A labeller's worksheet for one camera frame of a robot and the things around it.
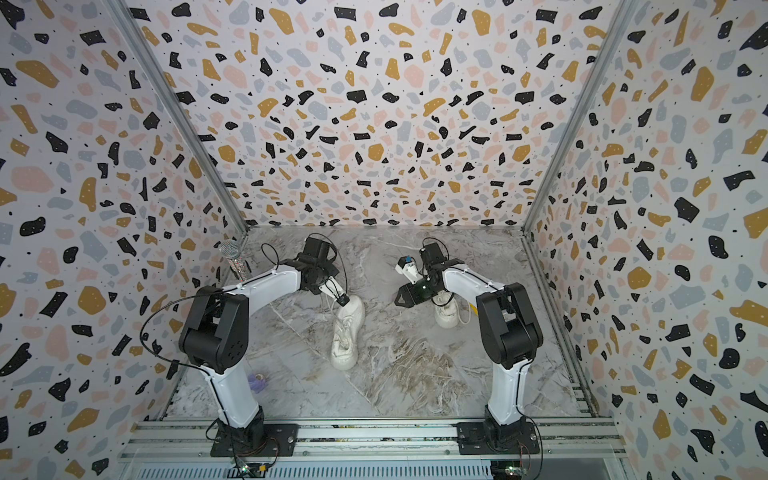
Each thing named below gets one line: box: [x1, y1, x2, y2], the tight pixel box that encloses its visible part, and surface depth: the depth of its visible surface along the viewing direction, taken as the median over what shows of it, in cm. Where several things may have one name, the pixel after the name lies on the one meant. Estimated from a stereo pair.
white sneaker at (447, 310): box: [432, 290, 459, 329], surface depth 93 cm
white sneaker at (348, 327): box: [330, 295, 365, 371], surface depth 87 cm
